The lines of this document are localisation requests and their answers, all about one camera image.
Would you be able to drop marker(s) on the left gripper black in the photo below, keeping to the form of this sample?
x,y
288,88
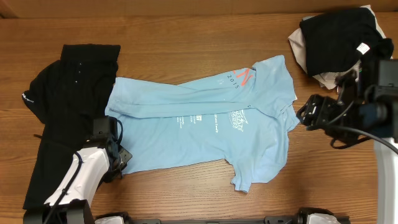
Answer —
x,y
123,156

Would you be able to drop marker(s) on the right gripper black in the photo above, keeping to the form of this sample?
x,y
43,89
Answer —
x,y
319,111

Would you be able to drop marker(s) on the light blue printed t-shirt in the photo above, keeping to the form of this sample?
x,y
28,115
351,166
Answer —
x,y
242,116

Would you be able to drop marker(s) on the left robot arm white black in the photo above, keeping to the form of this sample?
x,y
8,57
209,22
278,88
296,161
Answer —
x,y
99,160

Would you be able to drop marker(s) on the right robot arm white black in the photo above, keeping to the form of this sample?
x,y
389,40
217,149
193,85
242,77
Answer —
x,y
366,109

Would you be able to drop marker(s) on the beige folded garment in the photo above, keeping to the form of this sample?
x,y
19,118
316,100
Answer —
x,y
327,80

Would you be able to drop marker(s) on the black folded garment on pile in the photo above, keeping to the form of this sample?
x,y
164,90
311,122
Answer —
x,y
334,42

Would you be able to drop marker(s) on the black shirt on left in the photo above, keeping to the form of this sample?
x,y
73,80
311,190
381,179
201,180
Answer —
x,y
66,97

